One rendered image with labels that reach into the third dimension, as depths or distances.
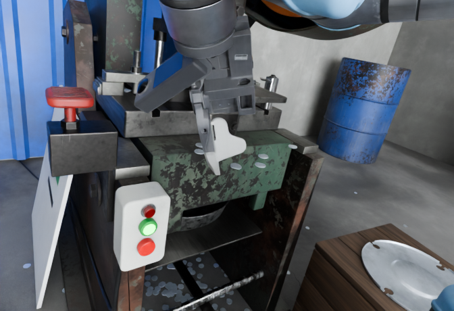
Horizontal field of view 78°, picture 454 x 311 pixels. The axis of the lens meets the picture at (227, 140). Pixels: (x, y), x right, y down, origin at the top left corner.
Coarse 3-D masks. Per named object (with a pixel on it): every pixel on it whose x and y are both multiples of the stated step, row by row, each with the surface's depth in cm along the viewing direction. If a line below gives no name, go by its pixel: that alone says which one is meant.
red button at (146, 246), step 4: (144, 240) 45; (148, 240) 45; (152, 240) 45; (140, 244) 44; (144, 244) 44; (148, 244) 44; (152, 244) 45; (140, 248) 44; (144, 248) 44; (148, 248) 45; (152, 248) 45; (140, 252) 44; (144, 252) 45; (148, 252) 45
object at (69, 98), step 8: (48, 88) 42; (56, 88) 42; (64, 88) 43; (72, 88) 44; (80, 88) 45; (48, 96) 39; (56, 96) 39; (64, 96) 39; (72, 96) 40; (80, 96) 40; (88, 96) 41; (48, 104) 39; (56, 104) 38; (64, 104) 39; (72, 104) 39; (80, 104) 40; (88, 104) 41; (64, 112) 42; (72, 112) 42; (72, 120) 43
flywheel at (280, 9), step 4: (264, 0) 99; (268, 4) 98; (272, 4) 96; (272, 8) 96; (276, 8) 95; (280, 8) 93; (276, 12) 95; (280, 12) 94; (284, 12) 92; (288, 12) 91; (292, 12) 90; (288, 16) 91; (292, 16) 90; (296, 16) 88; (300, 16) 87; (304, 20) 93; (308, 20) 91
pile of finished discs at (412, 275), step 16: (384, 240) 90; (368, 256) 82; (384, 256) 83; (400, 256) 84; (416, 256) 86; (368, 272) 75; (384, 272) 76; (400, 272) 77; (416, 272) 78; (432, 272) 80; (448, 272) 81; (400, 288) 72; (416, 288) 72; (432, 288) 73; (400, 304) 67; (416, 304) 68
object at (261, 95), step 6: (258, 90) 61; (264, 90) 63; (258, 96) 54; (264, 96) 55; (270, 96) 57; (276, 96) 58; (282, 96) 59; (258, 102) 54; (264, 102) 55; (270, 102) 56; (276, 102) 57; (282, 102) 58; (210, 114) 64; (216, 114) 65; (222, 114) 66; (228, 114) 67; (234, 114) 68; (228, 120) 67; (234, 120) 68; (228, 126) 68; (234, 126) 68; (234, 132) 70
